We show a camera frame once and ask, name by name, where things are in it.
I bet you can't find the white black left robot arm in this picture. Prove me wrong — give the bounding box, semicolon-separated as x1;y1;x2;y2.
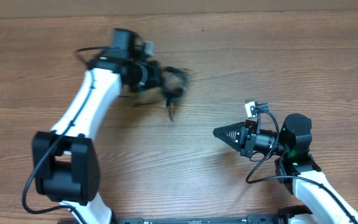
22;28;161;223

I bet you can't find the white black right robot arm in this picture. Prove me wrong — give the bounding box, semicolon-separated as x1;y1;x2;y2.
213;113;358;223

